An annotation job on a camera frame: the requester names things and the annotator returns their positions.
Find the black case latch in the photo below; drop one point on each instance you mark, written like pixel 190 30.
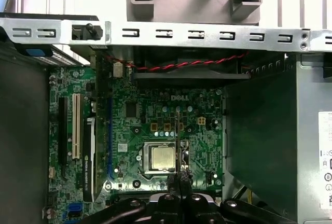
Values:
pixel 88 30

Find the black expansion slot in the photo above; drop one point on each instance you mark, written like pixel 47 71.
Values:
pixel 63 136

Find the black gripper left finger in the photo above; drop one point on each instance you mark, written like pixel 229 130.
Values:
pixel 173 186

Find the blue video port connector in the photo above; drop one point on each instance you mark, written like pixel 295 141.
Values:
pixel 39 53

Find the silver CPU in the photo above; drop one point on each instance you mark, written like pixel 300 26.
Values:
pixel 162 157

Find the grey parts rack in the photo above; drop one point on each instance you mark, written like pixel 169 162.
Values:
pixel 194 3

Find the black case fan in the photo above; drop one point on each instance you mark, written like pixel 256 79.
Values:
pixel 186 75

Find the cream four-pin power socket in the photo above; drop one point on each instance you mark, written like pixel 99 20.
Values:
pixel 202 120

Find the blue SATA port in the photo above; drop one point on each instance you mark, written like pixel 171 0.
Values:
pixel 75 208

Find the black Nvidia graphics card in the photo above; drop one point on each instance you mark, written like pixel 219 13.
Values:
pixel 89 161

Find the white expansion slot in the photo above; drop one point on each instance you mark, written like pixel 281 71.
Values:
pixel 76 125

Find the green Dell motherboard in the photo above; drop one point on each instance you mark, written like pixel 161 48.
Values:
pixel 124 136

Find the grey power supply box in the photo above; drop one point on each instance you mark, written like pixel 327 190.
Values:
pixel 306 91

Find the black open PC case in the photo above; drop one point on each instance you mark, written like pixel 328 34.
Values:
pixel 181 37

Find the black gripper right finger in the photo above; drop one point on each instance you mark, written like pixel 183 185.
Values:
pixel 187 185

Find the black CPU socket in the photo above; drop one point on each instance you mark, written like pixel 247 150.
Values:
pixel 185 156

